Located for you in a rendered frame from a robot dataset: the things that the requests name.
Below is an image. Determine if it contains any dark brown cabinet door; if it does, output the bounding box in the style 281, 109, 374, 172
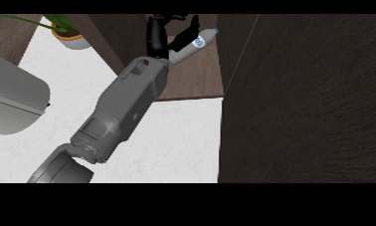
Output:
215, 13, 376, 184

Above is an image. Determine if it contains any white pot with orange rim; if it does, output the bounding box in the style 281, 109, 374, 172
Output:
48, 22, 94, 51

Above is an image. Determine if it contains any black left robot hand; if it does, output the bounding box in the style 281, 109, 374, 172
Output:
145, 13, 200, 61

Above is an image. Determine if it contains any green leafy plant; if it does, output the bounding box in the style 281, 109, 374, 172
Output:
0, 13, 80, 36

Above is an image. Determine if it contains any grey rounded appliance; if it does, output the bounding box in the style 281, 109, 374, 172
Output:
0, 57, 52, 136

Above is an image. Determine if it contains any brown wooden panel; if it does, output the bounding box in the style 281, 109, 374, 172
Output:
0, 13, 44, 66

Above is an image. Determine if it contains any brown wooden cabinet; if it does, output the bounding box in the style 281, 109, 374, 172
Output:
64, 13, 231, 102

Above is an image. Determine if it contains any clear plastic water bottle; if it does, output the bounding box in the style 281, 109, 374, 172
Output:
167, 27, 219, 66

